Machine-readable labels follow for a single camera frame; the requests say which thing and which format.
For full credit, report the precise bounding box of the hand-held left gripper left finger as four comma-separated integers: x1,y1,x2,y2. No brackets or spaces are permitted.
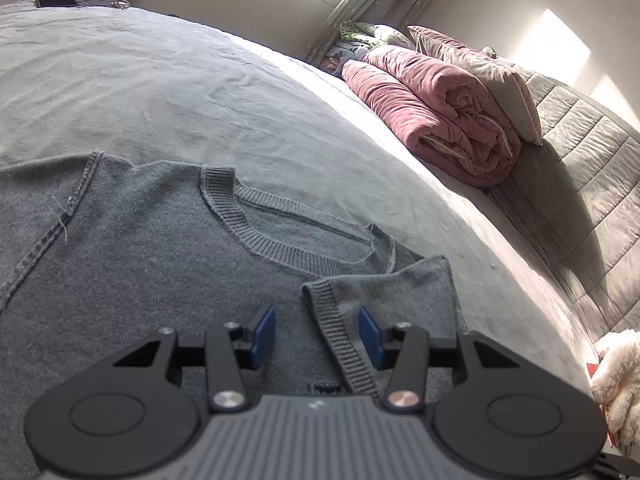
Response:
112,304,277,413

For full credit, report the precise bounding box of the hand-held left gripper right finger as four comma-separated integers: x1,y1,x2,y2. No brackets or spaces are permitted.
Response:
358,306,516,413

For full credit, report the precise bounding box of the grey knit sweater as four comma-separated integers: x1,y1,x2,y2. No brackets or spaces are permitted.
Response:
0,150,468,480

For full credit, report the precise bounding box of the pile of crumpled clothes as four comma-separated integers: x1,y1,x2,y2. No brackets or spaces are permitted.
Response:
322,19,418,78

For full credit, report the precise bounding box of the pink folded quilt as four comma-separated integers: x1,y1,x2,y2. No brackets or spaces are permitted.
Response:
341,45,522,188

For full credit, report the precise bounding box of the white plush toy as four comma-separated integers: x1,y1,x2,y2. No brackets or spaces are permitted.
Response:
590,329,640,448

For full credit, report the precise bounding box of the grey bed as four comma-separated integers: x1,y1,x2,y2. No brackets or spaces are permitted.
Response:
0,0,601,480

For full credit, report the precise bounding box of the grey quilted headboard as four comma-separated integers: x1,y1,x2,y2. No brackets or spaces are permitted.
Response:
487,67,640,333

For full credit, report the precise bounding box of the beige pillow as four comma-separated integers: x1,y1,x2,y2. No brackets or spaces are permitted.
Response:
406,25,545,147

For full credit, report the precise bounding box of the white cable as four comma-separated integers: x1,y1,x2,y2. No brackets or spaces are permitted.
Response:
75,0,133,11

